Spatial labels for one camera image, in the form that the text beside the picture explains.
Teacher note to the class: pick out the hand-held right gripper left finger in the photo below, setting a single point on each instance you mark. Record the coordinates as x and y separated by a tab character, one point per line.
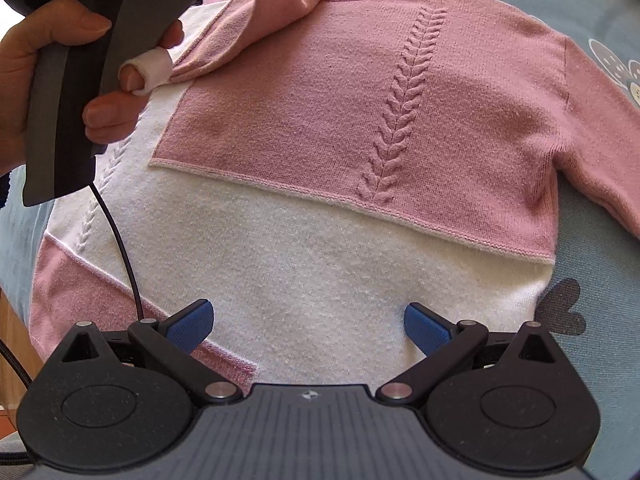
192	325

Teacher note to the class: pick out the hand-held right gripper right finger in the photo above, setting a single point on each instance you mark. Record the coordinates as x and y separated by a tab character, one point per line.
425	329

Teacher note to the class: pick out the pink and white knit sweater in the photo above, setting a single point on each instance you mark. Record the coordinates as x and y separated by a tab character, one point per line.
350	135

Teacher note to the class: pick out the person's left hand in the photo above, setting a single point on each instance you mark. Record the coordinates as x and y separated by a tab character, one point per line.
20	70

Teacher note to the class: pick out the white finger bandage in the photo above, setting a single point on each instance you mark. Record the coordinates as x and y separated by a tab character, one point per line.
152	67

